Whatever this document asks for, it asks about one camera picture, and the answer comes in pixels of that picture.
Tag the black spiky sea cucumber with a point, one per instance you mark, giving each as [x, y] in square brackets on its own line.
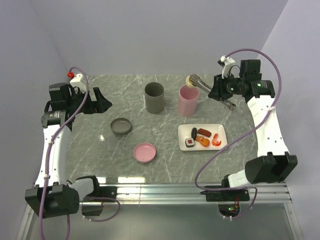
[194, 133]

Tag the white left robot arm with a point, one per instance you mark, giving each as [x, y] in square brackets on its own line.
[51, 196]

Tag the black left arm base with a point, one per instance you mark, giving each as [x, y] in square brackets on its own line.
[101, 206]

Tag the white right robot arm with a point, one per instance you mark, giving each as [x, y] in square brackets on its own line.
[273, 162]

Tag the pink round lid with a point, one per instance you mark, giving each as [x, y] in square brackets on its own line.
[144, 152]

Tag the aluminium front rail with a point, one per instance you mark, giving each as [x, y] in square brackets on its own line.
[189, 194]

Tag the red shrimp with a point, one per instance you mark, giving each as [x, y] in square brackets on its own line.
[215, 141]

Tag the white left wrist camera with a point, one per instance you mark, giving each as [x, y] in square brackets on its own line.
[77, 82]

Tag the orange chicken wing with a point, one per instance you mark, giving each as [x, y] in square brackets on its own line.
[205, 142]

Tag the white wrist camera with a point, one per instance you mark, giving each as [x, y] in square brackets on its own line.
[77, 82]
[226, 63]

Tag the metal food tongs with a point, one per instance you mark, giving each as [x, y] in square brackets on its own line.
[199, 83]

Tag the sushi roll piece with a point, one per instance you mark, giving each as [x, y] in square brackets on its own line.
[189, 142]

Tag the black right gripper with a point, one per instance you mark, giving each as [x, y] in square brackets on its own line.
[218, 92]

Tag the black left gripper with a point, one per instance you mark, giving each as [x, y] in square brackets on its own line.
[99, 106]

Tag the white rectangular plate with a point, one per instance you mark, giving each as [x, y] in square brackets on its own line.
[184, 131]

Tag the brown meat slice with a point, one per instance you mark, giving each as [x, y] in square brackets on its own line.
[204, 132]

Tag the pink cylindrical container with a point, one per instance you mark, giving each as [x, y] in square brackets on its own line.
[187, 101]

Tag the grey round lid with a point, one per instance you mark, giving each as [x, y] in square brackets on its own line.
[121, 126]

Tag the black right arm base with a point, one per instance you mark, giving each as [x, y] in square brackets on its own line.
[226, 195]

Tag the white steamed bun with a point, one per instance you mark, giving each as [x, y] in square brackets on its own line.
[188, 82]

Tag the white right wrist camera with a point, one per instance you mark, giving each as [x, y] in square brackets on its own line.
[226, 63]

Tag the grey cylindrical container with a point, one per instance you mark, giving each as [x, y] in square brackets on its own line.
[154, 97]

